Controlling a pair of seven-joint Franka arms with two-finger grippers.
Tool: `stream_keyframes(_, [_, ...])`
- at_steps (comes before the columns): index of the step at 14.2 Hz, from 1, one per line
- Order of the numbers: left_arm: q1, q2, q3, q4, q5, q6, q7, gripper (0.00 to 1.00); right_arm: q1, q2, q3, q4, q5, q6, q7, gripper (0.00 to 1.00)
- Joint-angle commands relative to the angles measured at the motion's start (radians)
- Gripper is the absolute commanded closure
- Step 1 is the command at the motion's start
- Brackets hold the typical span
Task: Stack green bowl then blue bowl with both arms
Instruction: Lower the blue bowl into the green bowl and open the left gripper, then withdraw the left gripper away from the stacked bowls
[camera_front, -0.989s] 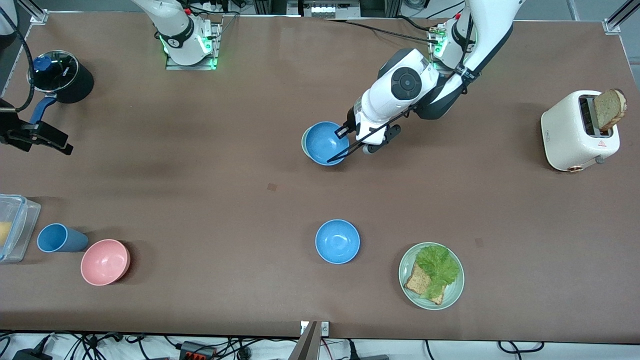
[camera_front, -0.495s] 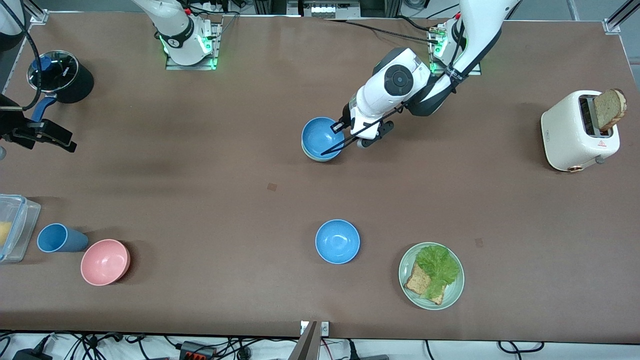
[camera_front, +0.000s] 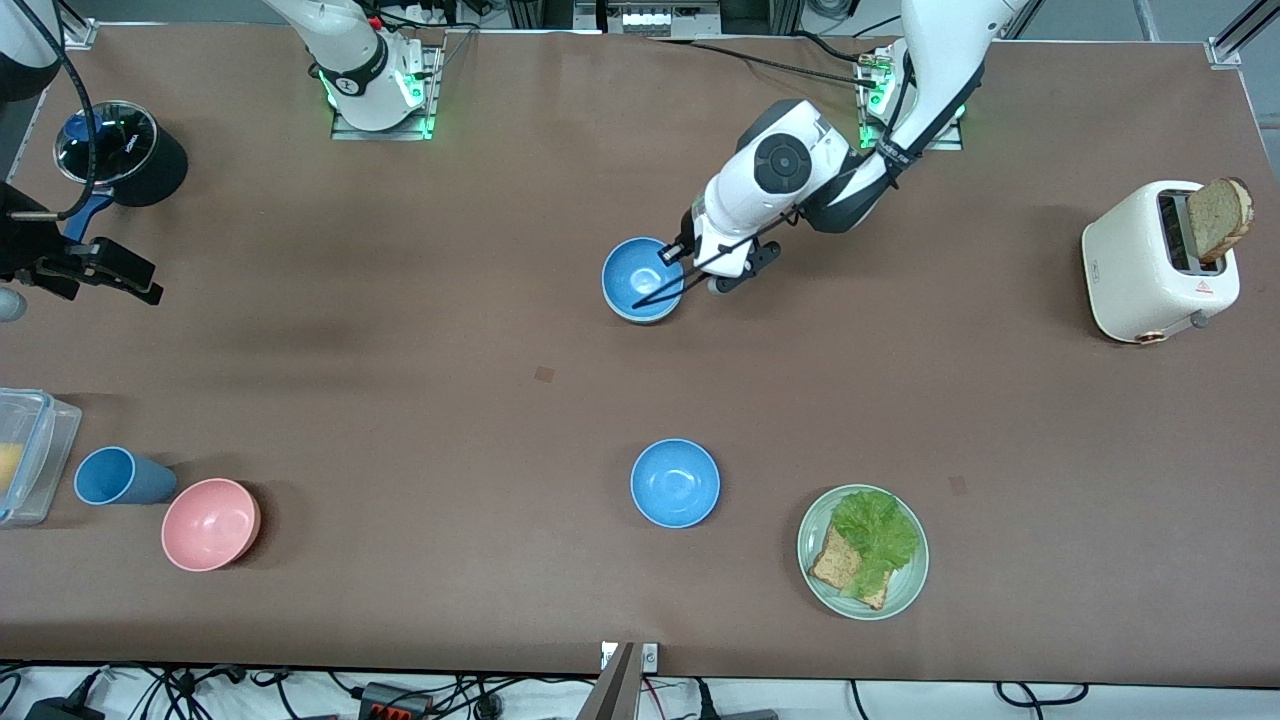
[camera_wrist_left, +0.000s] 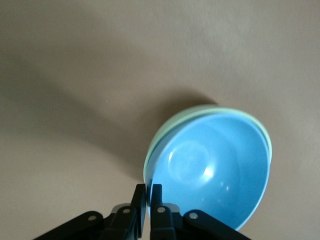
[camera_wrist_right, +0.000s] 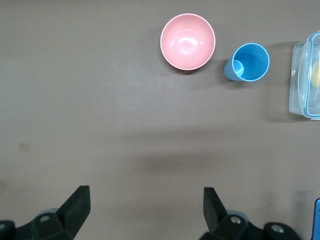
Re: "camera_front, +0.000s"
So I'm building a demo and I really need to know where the blue bowl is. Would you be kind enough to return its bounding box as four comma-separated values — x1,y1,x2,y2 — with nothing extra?
601,237,687,319
630,438,722,529

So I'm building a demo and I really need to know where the pink bowl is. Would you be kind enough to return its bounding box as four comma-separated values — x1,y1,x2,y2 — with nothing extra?
161,478,263,573

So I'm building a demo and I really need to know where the glass lid blue knob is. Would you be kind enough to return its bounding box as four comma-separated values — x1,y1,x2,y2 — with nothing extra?
53,100,159,189

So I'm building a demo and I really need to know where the clear plastic container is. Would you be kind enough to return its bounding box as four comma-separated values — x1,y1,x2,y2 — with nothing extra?
0,388,83,528

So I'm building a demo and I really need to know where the blue cup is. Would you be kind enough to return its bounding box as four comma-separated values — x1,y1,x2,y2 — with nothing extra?
74,446,179,506

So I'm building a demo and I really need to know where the white power strip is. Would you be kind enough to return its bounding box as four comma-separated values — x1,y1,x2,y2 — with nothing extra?
605,0,721,36

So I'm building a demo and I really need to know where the green lettuce leaf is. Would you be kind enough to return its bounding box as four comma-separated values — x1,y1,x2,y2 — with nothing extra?
832,489,921,599

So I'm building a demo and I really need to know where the brown bread slice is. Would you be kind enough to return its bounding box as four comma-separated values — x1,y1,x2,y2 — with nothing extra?
808,525,891,611

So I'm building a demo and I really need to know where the pale green plate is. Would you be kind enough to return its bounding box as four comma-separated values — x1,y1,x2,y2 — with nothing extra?
797,484,930,621

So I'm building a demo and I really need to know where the cream white toaster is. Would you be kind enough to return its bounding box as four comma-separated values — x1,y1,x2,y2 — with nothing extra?
1081,180,1241,346

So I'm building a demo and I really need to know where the toasted bread slice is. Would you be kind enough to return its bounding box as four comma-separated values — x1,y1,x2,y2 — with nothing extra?
1186,177,1256,263

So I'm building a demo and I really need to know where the black orange power strip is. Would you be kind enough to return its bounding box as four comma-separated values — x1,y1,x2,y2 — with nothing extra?
358,682,436,720

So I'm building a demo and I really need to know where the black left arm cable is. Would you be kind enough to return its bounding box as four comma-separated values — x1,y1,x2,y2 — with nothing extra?
630,40,916,309

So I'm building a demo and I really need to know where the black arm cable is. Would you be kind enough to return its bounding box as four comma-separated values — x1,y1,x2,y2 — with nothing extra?
25,0,98,219
630,40,916,309

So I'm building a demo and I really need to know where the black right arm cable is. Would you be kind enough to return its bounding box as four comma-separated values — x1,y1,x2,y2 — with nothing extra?
25,0,98,219

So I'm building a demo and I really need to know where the black pot blue handle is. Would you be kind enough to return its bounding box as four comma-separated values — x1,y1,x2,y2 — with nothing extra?
53,100,189,246

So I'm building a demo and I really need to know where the long black table cable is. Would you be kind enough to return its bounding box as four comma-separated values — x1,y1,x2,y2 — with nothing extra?
650,38,881,91

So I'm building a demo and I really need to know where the aluminium frame profile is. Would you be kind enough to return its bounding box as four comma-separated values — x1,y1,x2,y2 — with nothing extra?
40,0,99,49
1205,0,1280,69

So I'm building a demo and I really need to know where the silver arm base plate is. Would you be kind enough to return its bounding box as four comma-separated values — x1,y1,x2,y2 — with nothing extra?
328,40,443,141
857,45,967,152

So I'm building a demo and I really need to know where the white clamp bracket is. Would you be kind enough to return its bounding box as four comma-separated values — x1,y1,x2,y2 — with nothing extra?
600,642,661,673

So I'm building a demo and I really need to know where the grey camera pole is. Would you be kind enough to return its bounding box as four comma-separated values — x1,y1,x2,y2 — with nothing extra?
578,642,641,720

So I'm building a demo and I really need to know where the black plug with cable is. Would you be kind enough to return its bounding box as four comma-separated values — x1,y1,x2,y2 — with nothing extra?
690,680,781,720

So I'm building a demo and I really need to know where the black looped floor cable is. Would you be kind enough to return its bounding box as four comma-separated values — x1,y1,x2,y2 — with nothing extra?
995,682,1091,708

